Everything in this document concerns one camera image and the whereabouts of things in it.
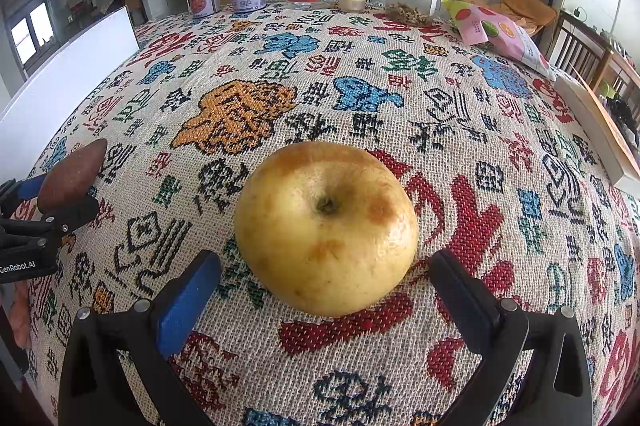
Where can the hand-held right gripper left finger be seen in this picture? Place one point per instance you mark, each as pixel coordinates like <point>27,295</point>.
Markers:
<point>187,306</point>

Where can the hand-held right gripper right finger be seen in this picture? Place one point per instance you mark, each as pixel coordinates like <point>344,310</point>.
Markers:
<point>465,306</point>

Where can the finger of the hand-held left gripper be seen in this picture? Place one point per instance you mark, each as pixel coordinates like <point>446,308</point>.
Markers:
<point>70,213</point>
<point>27,188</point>

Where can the small pointed sweet potato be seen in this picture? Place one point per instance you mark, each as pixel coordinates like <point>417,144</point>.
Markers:
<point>75,173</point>

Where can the yellow apple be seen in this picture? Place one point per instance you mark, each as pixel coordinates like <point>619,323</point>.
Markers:
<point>325,226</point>

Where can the person's left hand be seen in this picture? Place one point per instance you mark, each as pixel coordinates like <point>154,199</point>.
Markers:
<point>21,316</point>

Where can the white board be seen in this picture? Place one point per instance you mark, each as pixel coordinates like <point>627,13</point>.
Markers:
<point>65,70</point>

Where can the window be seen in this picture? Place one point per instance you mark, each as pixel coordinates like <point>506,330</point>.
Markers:
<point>45,13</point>

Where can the flat white box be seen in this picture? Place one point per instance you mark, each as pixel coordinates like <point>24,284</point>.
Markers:
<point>595,125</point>

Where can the printed woven tablecloth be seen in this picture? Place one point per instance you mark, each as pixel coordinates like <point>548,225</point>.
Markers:
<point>350,95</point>

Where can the dark cloth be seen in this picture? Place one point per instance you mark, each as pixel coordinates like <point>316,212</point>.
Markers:
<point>622,113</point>

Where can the pink snack bag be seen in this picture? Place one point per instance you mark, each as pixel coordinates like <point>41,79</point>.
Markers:
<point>500,33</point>

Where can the wooden chair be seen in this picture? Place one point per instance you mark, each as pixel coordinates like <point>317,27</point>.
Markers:
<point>580,45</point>

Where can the pile of nut pieces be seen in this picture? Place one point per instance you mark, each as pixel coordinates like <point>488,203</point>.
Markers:
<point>407,13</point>

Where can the orange cushion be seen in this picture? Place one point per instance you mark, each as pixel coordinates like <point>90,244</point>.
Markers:
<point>525,5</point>

